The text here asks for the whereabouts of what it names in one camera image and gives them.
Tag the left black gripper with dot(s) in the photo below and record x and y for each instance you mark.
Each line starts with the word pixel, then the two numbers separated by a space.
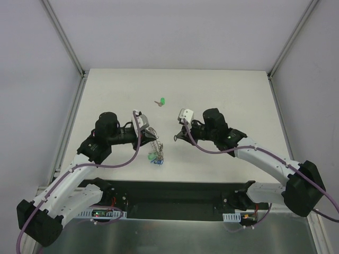
pixel 141 137

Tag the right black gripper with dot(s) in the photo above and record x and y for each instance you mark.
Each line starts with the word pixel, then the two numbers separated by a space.
pixel 187 133

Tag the metal key organizer ring disc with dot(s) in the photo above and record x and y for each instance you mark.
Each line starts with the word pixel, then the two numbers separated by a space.
pixel 156 146

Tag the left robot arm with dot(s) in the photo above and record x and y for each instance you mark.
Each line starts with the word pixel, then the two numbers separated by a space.
pixel 45 217

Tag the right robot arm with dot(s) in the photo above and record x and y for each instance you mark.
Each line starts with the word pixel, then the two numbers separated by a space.
pixel 299 185

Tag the blue tag with label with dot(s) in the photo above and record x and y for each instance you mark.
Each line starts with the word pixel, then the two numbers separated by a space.
pixel 158 162

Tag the key with green tag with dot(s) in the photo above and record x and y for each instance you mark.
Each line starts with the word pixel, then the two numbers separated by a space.
pixel 161 102

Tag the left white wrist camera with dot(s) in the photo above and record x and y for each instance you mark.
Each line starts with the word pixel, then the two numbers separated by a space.
pixel 139 122

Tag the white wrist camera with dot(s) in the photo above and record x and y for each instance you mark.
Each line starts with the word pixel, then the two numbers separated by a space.
pixel 185 115
pixel 139 122

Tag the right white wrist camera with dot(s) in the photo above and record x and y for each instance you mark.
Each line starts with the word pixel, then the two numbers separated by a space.
pixel 185 115

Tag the green tag on ring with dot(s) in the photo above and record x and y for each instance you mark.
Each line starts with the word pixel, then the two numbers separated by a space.
pixel 152 156

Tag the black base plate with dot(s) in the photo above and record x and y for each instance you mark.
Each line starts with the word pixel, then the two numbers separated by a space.
pixel 176 200

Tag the right white cable duct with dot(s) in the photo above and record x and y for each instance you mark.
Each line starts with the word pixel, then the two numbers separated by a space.
pixel 232 217

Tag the white cable duct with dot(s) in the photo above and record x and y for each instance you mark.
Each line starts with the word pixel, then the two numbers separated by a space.
pixel 232 217
pixel 99 213

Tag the left white cable duct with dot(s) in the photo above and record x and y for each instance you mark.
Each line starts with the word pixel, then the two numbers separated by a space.
pixel 99 213

